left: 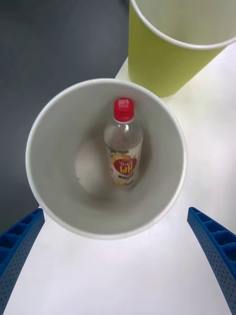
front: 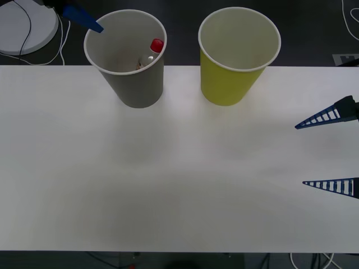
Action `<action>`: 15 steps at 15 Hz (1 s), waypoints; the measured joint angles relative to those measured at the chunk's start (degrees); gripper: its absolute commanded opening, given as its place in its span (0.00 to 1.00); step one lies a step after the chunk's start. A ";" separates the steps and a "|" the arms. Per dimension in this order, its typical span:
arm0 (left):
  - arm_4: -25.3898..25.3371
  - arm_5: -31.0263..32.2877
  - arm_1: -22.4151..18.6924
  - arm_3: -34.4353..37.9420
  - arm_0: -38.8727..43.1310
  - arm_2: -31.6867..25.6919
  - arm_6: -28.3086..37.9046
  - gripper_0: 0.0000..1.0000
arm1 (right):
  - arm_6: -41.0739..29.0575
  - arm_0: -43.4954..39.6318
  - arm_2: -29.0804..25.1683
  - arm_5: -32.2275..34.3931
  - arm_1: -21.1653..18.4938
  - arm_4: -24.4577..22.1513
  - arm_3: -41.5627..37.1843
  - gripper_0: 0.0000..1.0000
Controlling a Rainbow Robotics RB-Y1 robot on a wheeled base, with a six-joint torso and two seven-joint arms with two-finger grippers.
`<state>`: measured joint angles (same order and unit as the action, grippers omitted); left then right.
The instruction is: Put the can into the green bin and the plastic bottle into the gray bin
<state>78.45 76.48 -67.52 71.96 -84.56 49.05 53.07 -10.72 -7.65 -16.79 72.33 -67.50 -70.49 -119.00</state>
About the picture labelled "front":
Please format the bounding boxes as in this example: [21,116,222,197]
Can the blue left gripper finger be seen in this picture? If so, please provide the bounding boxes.
[44,0,105,34]

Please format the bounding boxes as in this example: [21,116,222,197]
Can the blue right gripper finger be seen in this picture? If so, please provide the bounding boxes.
[294,95,359,130]
[302,177,359,200]

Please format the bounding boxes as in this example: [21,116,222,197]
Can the clear bottle with red cap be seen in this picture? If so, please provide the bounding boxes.
[135,38,165,71]

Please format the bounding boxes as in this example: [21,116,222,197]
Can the grey flat floor plate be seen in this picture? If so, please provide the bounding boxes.
[332,52,359,67]

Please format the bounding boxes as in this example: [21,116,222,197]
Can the white round disc base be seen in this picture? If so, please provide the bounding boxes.
[0,0,60,56]

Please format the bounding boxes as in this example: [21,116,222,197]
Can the grey waste bin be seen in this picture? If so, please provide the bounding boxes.
[83,9,168,109]

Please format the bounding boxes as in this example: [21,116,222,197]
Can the yellow-green waste bin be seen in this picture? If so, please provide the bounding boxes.
[197,7,282,107]

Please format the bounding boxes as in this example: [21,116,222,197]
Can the white power strip cable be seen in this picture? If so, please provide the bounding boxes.
[0,17,71,67]

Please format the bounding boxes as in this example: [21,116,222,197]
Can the thin black cable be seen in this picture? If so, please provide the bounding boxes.
[10,0,32,55]

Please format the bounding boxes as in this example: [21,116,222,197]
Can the white looped cable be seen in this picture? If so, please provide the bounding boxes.
[340,0,359,41]

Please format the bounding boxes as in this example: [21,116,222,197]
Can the white cable with bend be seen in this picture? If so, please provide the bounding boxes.
[289,252,337,269]

